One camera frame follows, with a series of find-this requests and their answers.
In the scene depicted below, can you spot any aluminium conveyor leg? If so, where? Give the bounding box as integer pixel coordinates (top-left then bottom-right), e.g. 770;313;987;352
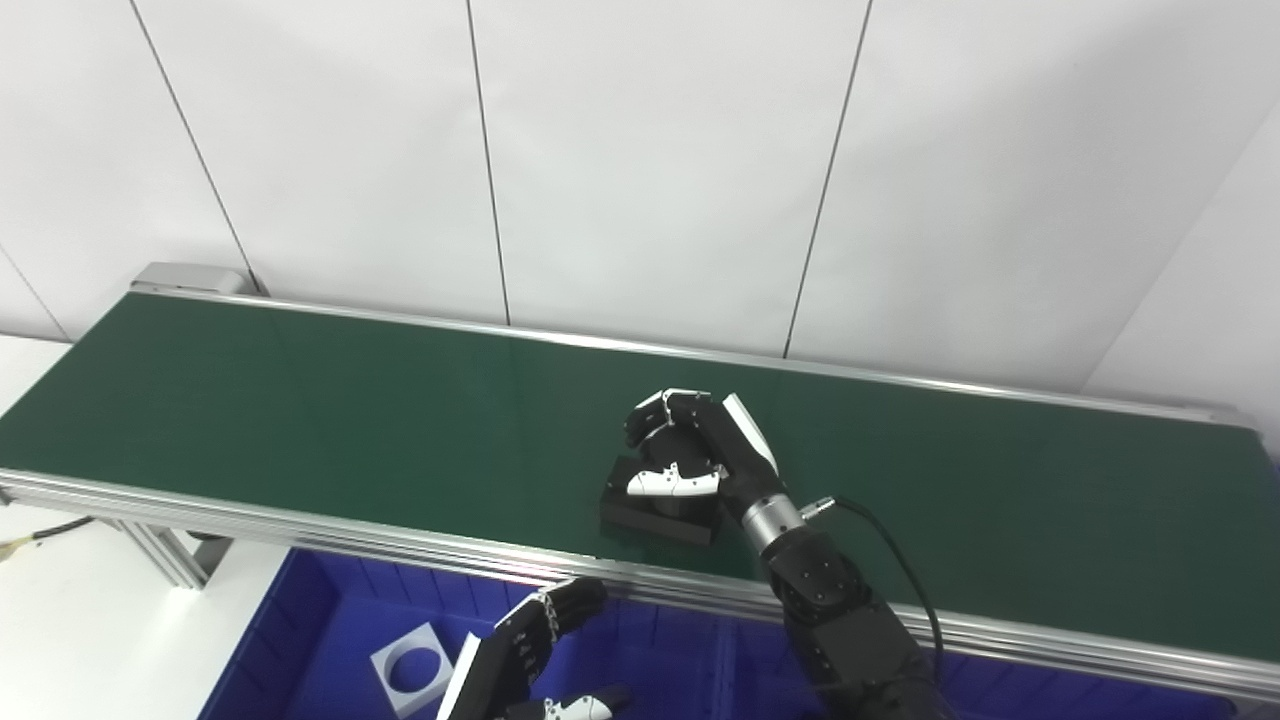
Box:
100;518;233;591

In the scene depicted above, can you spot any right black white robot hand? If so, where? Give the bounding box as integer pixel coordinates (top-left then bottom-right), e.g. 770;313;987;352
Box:
625;388;786;523

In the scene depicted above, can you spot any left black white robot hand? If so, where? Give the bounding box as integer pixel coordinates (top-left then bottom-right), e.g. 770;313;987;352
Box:
437;577;631;720

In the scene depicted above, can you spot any blue plastic bin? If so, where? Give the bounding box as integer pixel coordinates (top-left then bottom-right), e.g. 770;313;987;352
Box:
720;610;1241;720
198;548;736;720

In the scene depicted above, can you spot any grey conveyor end housing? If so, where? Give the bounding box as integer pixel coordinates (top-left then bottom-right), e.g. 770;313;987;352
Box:
130;262;257;297

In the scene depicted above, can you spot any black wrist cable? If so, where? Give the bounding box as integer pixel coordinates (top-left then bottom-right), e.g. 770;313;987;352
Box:
800;496;947;681

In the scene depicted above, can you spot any white square part with hole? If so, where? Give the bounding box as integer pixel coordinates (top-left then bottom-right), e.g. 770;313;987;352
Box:
370;622;456;719

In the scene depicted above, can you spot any black cylinder-on-base part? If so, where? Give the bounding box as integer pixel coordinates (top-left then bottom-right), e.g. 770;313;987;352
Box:
600;425;723;546

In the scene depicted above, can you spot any black floor cable with tape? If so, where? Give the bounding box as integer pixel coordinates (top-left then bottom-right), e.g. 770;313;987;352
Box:
0;515;97;557

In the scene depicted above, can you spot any green conveyor belt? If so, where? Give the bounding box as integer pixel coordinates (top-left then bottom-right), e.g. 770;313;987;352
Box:
0;293;1280;661
0;280;1280;706

